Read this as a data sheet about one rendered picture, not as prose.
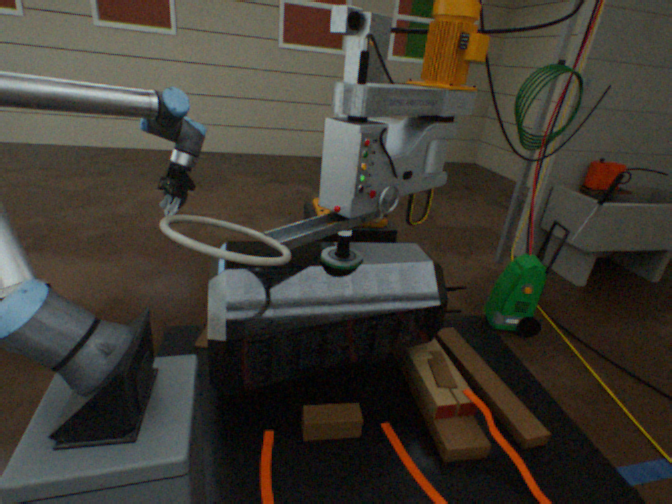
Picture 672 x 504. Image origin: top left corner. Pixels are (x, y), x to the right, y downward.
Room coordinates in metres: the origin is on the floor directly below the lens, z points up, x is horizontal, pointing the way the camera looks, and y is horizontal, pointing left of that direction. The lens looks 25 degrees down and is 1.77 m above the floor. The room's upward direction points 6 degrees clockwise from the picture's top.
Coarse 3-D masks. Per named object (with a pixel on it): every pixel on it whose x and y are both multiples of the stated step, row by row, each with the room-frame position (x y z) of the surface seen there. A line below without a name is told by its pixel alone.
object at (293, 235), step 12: (324, 216) 1.84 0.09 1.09; (336, 216) 1.90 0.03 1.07; (360, 216) 1.87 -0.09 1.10; (372, 216) 1.94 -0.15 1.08; (384, 216) 1.96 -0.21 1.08; (288, 228) 1.67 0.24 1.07; (300, 228) 1.72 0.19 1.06; (312, 228) 1.76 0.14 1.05; (324, 228) 1.68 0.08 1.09; (336, 228) 1.74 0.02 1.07; (348, 228) 1.81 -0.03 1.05; (288, 240) 1.53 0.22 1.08; (300, 240) 1.58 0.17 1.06; (312, 240) 1.63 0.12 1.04
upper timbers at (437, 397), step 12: (432, 348) 2.06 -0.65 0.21; (408, 360) 1.97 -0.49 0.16; (420, 372) 1.83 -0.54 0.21; (456, 372) 1.86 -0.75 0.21; (420, 384) 1.79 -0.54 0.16; (432, 384) 1.74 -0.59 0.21; (432, 396) 1.65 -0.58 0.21; (444, 396) 1.66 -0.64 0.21; (456, 396) 1.67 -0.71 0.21; (432, 408) 1.62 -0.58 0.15; (444, 408) 1.60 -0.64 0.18; (456, 408) 1.64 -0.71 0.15; (468, 408) 1.64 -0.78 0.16
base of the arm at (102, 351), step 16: (96, 320) 0.82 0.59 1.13; (96, 336) 0.78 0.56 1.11; (112, 336) 0.80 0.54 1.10; (128, 336) 0.82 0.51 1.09; (80, 352) 0.74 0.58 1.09; (96, 352) 0.75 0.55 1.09; (112, 352) 0.77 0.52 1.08; (64, 368) 0.72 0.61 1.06; (80, 368) 0.72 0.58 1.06; (96, 368) 0.73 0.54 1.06; (112, 368) 0.74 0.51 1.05; (80, 384) 0.71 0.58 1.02; (96, 384) 0.72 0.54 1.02
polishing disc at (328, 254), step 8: (328, 248) 1.94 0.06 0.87; (336, 248) 1.95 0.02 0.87; (352, 248) 1.97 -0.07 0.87; (328, 256) 1.85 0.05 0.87; (336, 256) 1.85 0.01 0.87; (352, 256) 1.88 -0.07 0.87; (360, 256) 1.89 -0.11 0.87; (336, 264) 1.78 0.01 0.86; (344, 264) 1.78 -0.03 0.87; (352, 264) 1.79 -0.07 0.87
